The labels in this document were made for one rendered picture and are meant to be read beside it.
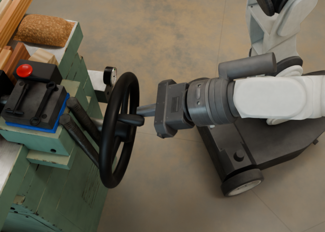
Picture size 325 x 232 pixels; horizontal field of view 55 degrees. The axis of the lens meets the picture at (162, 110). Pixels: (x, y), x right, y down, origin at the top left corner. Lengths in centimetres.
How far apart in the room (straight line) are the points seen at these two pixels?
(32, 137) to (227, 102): 39
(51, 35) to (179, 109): 42
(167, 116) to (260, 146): 98
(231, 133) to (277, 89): 101
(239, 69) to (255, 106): 8
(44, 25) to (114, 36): 127
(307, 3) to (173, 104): 46
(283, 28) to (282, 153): 77
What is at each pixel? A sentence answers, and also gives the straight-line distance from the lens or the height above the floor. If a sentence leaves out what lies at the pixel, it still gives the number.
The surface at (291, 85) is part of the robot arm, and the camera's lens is 51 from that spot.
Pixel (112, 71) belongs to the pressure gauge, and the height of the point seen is 69.
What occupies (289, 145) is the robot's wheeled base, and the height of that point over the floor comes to 17.
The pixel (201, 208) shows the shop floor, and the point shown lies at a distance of 156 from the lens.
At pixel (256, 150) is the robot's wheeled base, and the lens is 152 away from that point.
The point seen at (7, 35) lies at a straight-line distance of 91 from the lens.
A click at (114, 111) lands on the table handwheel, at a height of 95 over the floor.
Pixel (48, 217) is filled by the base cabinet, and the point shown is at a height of 62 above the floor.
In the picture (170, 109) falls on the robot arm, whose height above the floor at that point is 99.
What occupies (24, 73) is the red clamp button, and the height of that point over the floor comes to 102.
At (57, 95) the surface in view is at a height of 100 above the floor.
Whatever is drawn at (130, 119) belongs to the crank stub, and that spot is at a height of 93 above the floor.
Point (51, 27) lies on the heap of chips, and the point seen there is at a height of 93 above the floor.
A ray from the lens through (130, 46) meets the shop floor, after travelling 204.
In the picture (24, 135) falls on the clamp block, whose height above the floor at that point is 95.
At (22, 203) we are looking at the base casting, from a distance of 80.
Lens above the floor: 151
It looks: 60 degrees down
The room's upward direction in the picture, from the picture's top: straight up
